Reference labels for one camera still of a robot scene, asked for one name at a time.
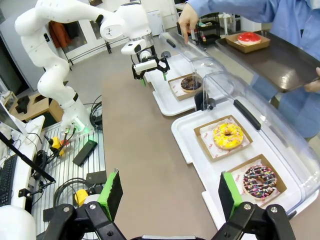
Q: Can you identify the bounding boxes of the person's right forearm blue sleeve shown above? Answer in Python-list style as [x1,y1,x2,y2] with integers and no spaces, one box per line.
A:
[186,0,277,25]

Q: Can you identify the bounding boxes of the black slanted pole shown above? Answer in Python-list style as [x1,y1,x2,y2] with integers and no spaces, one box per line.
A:
[0,130,57,184]

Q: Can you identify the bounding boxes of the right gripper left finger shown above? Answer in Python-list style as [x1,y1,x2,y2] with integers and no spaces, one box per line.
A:
[43,168,126,240]

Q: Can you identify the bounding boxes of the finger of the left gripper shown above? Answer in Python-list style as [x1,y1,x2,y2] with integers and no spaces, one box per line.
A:
[131,64,148,88]
[155,56,171,82]

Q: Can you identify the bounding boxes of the flat black box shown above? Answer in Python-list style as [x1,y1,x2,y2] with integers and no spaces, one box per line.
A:
[72,139,99,166]

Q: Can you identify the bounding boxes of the person's right hand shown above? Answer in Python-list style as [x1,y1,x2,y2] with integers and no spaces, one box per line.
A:
[177,3,201,45]

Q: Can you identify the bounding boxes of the chocolate donut coloured sprinkles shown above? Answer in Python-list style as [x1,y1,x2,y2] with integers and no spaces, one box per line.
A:
[242,164,278,201]

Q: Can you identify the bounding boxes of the white cabinet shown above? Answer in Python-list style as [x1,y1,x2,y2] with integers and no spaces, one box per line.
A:
[145,9,166,37]

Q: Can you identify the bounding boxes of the orange jacket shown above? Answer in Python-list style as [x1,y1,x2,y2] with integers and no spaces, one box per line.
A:
[48,20,74,50]

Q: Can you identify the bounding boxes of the person's left hand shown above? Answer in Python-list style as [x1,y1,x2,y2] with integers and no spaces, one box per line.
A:
[303,66,320,93]

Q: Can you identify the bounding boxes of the red glazed donut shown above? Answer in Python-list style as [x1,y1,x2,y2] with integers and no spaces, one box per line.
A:
[237,31,262,47]

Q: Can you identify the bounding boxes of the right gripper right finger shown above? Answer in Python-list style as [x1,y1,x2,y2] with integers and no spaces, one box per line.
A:
[211,171,296,240]

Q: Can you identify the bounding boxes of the yellow emergency stop button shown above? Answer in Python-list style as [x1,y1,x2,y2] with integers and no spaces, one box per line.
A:
[49,136,67,157]
[74,188,89,207]

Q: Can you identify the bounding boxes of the white paper liner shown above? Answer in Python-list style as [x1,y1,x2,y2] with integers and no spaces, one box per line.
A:
[199,123,251,160]
[169,78,187,98]
[231,168,247,196]

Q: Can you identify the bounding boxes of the computer monitor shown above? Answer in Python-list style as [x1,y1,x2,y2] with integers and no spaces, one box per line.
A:
[0,99,29,136]

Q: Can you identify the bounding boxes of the black keyboard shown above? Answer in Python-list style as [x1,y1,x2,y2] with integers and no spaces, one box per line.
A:
[0,154,19,207]

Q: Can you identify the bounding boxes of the brown cardboard box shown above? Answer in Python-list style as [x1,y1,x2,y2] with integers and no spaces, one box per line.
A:
[9,92,65,124]

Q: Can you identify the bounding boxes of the brown cardboard donut tray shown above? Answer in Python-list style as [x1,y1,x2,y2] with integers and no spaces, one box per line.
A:
[193,114,253,162]
[225,153,287,201]
[167,72,205,102]
[225,32,272,54]

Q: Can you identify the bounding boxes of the clear plastic dome lid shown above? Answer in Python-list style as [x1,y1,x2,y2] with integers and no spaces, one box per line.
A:
[194,70,320,221]
[158,32,236,111]

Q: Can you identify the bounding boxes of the yellow sprinkled donut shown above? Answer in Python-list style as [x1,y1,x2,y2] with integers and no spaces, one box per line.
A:
[212,122,244,151]

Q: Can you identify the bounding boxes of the black serving tray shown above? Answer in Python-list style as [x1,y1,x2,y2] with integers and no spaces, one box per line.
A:
[215,29,320,94]

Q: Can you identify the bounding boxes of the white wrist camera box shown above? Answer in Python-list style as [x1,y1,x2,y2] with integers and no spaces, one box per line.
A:
[133,59,160,73]

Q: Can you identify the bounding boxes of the person's torso blue shirt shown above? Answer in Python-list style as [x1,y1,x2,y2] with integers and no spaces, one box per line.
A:
[249,0,320,139]

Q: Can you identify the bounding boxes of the plain chocolate glazed donut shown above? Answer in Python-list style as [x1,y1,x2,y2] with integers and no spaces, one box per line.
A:
[180,75,203,94]

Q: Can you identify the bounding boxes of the white plastic display tray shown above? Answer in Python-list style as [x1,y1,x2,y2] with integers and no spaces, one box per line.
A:
[170,107,316,221]
[144,53,227,117]

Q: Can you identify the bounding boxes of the black shelf cart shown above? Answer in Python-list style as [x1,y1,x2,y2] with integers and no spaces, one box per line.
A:
[196,13,222,47]

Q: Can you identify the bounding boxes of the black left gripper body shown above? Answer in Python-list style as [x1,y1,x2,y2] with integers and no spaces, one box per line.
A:
[129,44,158,66]

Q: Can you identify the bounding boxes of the coiled black cable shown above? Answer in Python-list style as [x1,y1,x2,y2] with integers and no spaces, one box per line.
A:
[89,100,104,131]
[53,176,89,201]

